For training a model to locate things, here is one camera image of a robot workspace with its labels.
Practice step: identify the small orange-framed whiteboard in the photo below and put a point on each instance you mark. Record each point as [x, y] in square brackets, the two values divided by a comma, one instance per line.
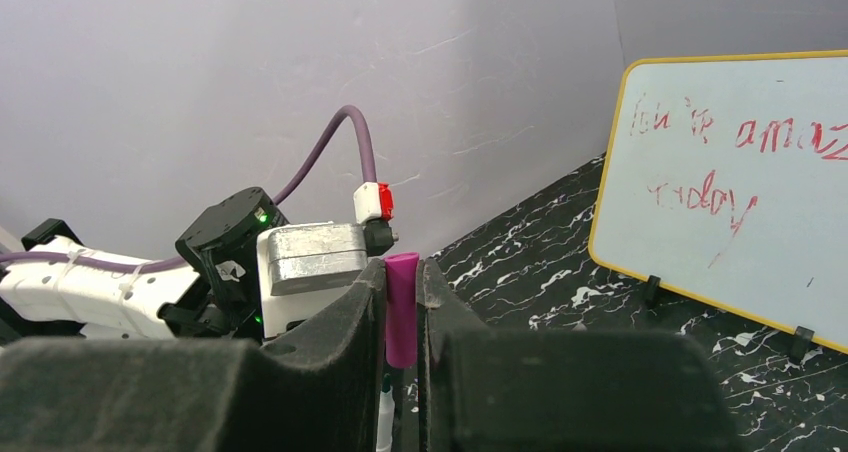
[725, 181]

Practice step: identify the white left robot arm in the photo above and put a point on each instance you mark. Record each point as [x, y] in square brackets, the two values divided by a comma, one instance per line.
[56, 286]

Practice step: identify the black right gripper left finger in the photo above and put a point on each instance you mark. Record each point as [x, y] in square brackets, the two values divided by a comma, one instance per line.
[314, 388]

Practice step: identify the magenta pen cap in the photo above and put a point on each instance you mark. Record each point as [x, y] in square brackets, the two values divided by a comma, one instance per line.
[401, 318]

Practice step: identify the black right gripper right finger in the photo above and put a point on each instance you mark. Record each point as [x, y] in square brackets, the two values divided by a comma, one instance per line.
[485, 388]

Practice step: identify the white pen green tip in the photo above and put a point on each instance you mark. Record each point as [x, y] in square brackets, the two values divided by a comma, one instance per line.
[385, 422]

